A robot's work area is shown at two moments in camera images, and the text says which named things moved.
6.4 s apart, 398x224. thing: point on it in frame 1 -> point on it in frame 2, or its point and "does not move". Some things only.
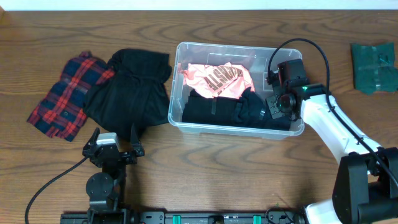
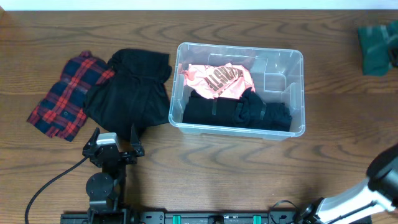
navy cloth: [251, 111] does not move
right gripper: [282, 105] -> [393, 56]
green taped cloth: [374, 68] -> [374, 41]
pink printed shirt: [221, 80] does not move
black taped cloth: [199, 108] does not move
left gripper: [135, 148] does not move
